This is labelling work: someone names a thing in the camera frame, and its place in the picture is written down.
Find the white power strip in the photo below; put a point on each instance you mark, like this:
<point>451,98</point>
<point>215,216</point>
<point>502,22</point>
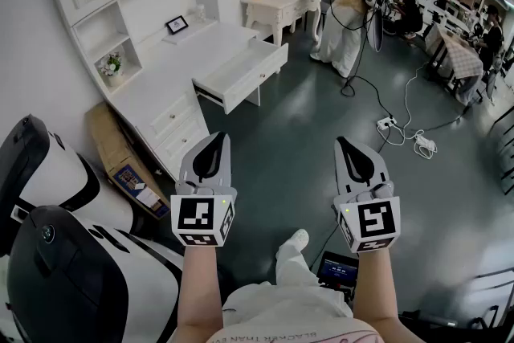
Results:
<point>386,123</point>

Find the person's white trousers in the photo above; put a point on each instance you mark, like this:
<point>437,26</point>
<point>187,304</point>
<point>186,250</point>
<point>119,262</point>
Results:
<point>289,293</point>

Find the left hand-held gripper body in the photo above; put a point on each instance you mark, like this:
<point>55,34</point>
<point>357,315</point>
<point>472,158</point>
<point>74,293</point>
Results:
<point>201,215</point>

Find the person's pink printed shirt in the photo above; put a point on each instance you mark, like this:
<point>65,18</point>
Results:
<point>297,331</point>

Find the black tablet screen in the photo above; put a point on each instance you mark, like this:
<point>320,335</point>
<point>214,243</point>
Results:
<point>337,271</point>

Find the flat cardboard box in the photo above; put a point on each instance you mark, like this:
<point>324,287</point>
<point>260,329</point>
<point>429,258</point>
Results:
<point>120,160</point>

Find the table with checkered cloth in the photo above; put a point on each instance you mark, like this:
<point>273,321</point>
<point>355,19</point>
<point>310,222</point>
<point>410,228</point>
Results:
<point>462,54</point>

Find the person's right forearm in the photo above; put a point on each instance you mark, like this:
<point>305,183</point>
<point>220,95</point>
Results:
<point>375,293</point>

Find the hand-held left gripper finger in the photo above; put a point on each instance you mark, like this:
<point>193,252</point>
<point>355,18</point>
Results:
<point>228,164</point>
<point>188,166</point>

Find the potted white flowers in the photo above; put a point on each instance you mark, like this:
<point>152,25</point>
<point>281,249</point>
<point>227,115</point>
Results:
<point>110,66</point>

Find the black picture frame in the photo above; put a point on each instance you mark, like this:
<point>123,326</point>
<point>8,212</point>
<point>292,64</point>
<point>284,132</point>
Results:
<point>177,24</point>

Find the clear glass jar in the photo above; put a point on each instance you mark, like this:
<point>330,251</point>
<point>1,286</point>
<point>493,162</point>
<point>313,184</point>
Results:
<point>200,12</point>

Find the person's white clog shoe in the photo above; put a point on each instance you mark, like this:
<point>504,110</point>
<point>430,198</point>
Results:
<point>298,239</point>

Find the white desk with hutch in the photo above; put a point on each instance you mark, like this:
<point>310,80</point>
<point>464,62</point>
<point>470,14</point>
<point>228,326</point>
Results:
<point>192,52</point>

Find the person's left forearm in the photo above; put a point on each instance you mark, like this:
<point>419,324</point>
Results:
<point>200,285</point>

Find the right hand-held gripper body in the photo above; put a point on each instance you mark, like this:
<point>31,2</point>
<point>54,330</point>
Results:
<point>373,221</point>

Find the closed white cabinet drawer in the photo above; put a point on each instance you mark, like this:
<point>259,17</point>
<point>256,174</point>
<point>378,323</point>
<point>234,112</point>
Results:
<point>180,142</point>
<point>172,112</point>

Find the white carved dressing table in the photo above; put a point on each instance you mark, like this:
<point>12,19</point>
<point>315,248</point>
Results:
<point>281,2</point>

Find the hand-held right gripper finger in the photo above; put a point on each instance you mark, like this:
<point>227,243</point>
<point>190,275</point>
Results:
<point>341,172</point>
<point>379,168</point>

